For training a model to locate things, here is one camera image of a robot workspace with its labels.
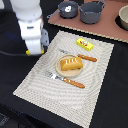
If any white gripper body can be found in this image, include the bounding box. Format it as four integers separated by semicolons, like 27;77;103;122
18;18;49;55

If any white toy fish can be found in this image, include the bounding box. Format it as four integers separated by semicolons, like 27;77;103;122
65;5;72;12

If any yellow butter box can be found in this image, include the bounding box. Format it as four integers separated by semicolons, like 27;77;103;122
76;38;93;51

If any orange bread loaf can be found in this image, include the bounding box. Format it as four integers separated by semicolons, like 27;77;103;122
60;57;83;71

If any yellow cheese wedge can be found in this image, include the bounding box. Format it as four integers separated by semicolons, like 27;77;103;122
26;49;44;56

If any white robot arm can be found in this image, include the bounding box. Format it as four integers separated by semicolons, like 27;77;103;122
10;0;49;55

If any small grey pot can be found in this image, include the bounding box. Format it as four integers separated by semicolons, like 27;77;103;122
47;1;78;18

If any round beige plate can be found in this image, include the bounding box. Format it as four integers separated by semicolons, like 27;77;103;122
56;54;83;77

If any large grey pot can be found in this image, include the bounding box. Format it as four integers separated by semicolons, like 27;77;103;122
79;0;105;24

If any brown wooden tray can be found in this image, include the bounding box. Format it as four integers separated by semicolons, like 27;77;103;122
48;0;128;43

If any woven beige placemat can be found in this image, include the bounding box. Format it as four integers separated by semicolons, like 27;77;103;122
13;31;114;128

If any beige bowl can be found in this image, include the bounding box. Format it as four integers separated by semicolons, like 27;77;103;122
119;5;128;30

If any fork with wooden handle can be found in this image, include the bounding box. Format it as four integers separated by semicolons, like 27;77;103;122
45;71;85;88

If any knife with wooden handle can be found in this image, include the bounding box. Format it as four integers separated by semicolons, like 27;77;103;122
59;49;97;62

